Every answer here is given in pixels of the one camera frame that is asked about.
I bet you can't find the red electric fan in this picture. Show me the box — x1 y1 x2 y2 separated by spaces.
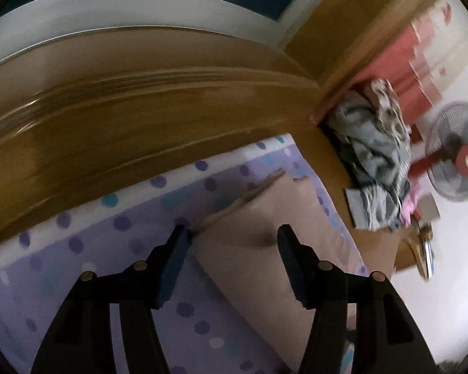
408 102 468 202

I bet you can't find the pink towel cloth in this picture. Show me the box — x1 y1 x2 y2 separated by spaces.
400 186 423 226

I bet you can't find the purple polka dot bedsheet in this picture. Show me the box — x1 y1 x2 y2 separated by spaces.
0 135 367 373

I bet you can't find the beige brown garment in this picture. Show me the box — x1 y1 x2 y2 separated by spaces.
191 170 363 370

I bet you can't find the grey knit garment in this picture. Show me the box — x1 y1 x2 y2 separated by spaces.
322 91 411 202

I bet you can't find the white star patterned garment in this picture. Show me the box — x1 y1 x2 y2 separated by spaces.
364 79 410 141

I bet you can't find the red floral curtain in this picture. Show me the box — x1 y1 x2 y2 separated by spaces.
353 2 452 124

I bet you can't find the wooden window frame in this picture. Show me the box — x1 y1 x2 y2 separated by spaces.
0 0 436 243

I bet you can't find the grey white striped garment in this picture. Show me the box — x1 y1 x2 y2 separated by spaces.
344 183 409 231

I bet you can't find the wooden bedside cabinet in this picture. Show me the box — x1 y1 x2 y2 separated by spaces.
289 124 423 282

